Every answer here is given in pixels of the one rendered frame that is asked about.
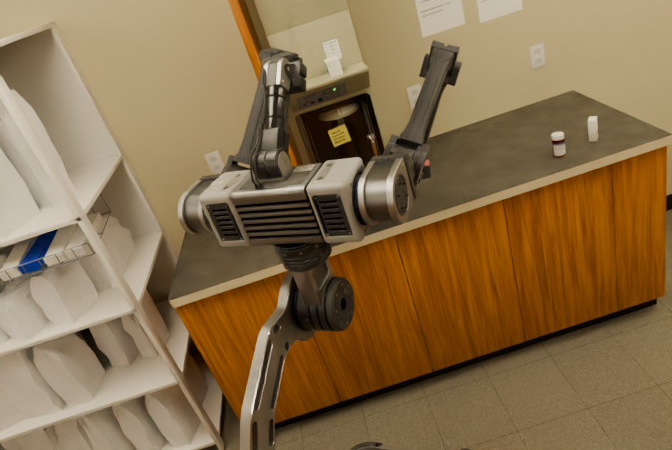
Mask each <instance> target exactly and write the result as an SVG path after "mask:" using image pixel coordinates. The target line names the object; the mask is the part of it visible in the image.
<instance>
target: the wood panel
mask: <svg viewBox="0 0 672 450"><path fill-rule="evenodd" d="M228 2H229V5H230V7H231V10H232V13H233V16H234V18H235V21H236V24H237V26H238V29H239V32H240V34H241V37H242V40H243V42H244V45H245V48H246V50H247V53H248V56H249V59H250V61H251V64H252V67H253V69H254V72H255V75H256V77H257V80H258V82H259V78H260V72H261V61H262V60H260V59H259V54H260V51H261V50H263V49H262V46H261V44H260V41H259V38H258V35H257V32H256V30H255V27H254V24H253V21H252V18H251V16H250V13H249V10H248V7H247V4H246V2H245V0H228ZM287 133H288V134H289V135H290V138H289V156H290V159H291V165H292V166H300V165H304V164H303V161H302V159H301V156H300V153H299V150H298V147H297V145H296V142H295V139H294V136H293V133H292V131H291V128H290V125H289V122H288V123H287Z"/></svg>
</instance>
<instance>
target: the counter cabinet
mask: <svg viewBox="0 0 672 450"><path fill-rule="evenodd" d="M666 186H667V146H664V147H661V148H658V149H655V150H652V151H649V152H646V153H643V154H640V155H637V156H634V157H631V158H628V159H625V160H622V161H619V162H616V163H613V164H610V165H607V166H603V167H600V168H597V169H594V170H591V171H588V172H585V173H582V174H579V175H576V176H573V177H570V178H567V179H564V180H561V181H558V182H555V183H552V184H549V185H546V186H543V187H540V188H537V189H534V190H531V191H528V192H525V193H522V194H519V195H516V196H513V197H510V198H507V199H503V200H500V201H497V202H494V203H491V204H488V205H485V206H482V207H479V208H476V209H473V210H470V211H467V212H464V213H461V214H458V215H455V216H452V217H449V218H446V219H443V220H440V221H437V222H434V223H431V224H428V225H425V226H422V227H419V228H416V229H413V230H410V231H407V232H403V233H400V234H397V235H394V236H391V237H388V238H385V239H382V240H379V241H376V242H373V243H370V244H367V245H364V246H361V247H358V248H355V249H352V250H349V251H346V252H343V253H340V254H337V255H334V256H331V257H328V260H329V263H330V266H331V268H332V271H333V274H334V276H335V277H344V278H346V279H347V280H348V281H349V283H350V284H351V286H352V289H353V293H354V314H353V318H352V321H351V323H350V325H349V326H348V328H347V329H346V330H344V331H339V332H332V331H316V332H315V334H314V335H313V336H312V337H311V338H310V339H309V340H307V341H295V342H294V343H293V345H292V346H291V348H290V349H289V351H288V353H287V356H286V359H285V363H284V368H283V373H282V378H281V383H280V388H279V394H278V399H277V404H276V410H275V429H277V428H280V427H283V426H286V425H289V424H292V423H295V422H298V421H301V420H304V419H307V418H310V417H314V416H317V415H320V414H323V413H326V412H329V411H332V410H335V409H338V408H341V407H344V406H347V405H350V404H353V403H356V402H359V401H362V400H365V399H368V398H372V397H375V396H378V395H381V394H384V393H387V392H390V391H393V390H396V389H399V388H402V387H405V386H408V385H411V384H414V383H417V382H420V381H423V380H426V379H430V378H433V377H436V376H439V375H442V374H445V373H448V372H451V371H454V370H457V369H460V368H463V367H466V366H469V365H472V364H475V363H478V362H481V361H485V360H488V359H491V358H494V357H497V356H500V355H503V354H506V353H509V352H512V351H515V350H518V349H521V348H524V347H527V346H530V345H533V344H536V343H539V342H543V341H546V340H549V339H552V338H555V337H558V336H561V335H564V334H567V333H570V332H573V331H576V330H579V329H582V328H585V327H588V326H591V325H594V324H597V323H601V322H604V321H607V320H610V319H613V318H616V317H619V316H622V315H625V314H628V313H631V312H634V311H637V310H640V309H643V308H646V307H649V306H652V305H655V304H657V298H659V297H662V296H665V275H666ZM287 272H288V271H285V272H282V273H279V274H276V275H273V276H270V277H267V278H264V279H261V280H258V281H255V282H252V283H249V284H246V285H243V286H240V287H237V288H234V289H231V290H228V291H225V292H222V293H219V294H216V295H213V296H210V297H207V298H204V299H200V300H197V301H194V302H191V303H188V304H185V305H182V306H179V307H176V308H175V309H176V311H177V313H178V315H179V316H180V318H181V320H182V322H183V323H184V325H185V327H186V329H187V330H188V332H189V334H190V336H191V337H192V339H193V341H194V343H195V344H196V346H197V348H198V350H199V351H200V353H201V355H202V357H203V358H204V360H205V362H206V364H207V365H208V367H209V369H210V371H211V372H212V374H213V376H214V378H215V379H216V381H217V383H218V385H219V386H220V388H221V390H222V392H223V393H224V395H225V397H226V399H227V400H228V402H229V404H230V406H231V407H232V409H233V411H234V413H235V414H236V416H237V418H238V420H239V421H240V417H241V410H242V405H243V400H244V396H245V391H246V387H247V383H248V378H249V374H250V369H251V365H252V360H253V356H254V351H255V347H256V343H257V338H258V335H259V332H260V330H261V328H262V326H263V325H264V324H265V322H266V321H267V320H268V319H269V317H270V316H271V315H272V314H273V312H274V311H275V309H276V307H277V304H278V296H279V290H280V286H281V283H282V281H283V279H284V277H285V275H286V274H287Z"/></svg>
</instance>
